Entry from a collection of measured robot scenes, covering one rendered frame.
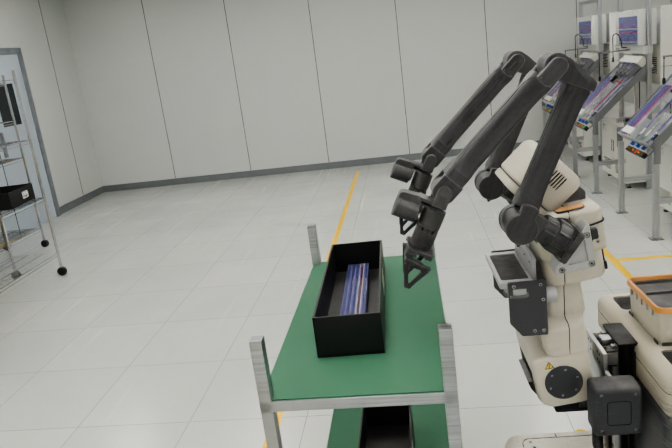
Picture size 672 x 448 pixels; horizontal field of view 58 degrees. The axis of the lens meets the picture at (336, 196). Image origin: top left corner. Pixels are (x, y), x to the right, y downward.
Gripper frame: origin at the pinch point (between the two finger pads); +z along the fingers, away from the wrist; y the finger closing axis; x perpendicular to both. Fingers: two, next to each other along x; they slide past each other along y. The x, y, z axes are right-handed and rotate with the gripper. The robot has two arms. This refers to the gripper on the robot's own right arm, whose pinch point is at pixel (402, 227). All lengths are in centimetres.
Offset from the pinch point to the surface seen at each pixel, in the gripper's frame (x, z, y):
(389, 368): 1, 18, 58
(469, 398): 71, 91, -72
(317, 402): -13, 26, 68
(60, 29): -469, 87, -680
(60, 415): -122, 186, -82
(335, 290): -14.0, 24.3, 9.9
